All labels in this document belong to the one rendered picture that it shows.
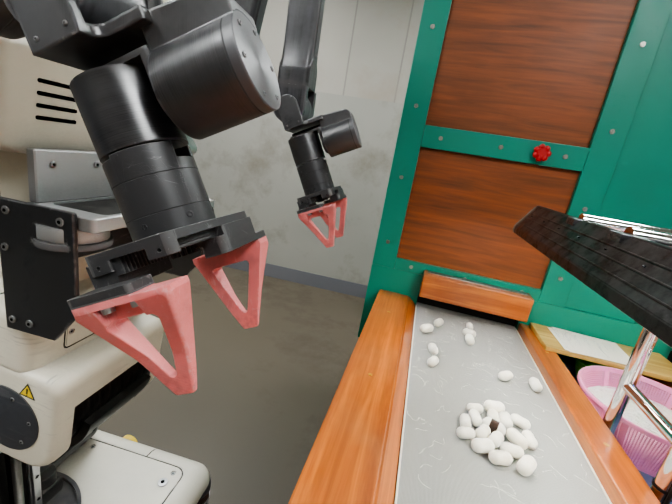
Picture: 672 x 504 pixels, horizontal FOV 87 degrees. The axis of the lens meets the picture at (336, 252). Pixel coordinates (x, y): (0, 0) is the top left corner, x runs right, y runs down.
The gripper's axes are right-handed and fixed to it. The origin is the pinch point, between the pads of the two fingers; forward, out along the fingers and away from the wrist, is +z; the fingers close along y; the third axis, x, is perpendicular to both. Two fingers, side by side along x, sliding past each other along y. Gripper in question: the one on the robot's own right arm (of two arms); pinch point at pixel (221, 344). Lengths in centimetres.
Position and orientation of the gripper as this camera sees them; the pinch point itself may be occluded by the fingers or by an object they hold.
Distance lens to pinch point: 29.1
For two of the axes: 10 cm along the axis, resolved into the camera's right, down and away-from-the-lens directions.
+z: 3.0, 9.4, 1.6
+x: -9.4, 2.5, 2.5
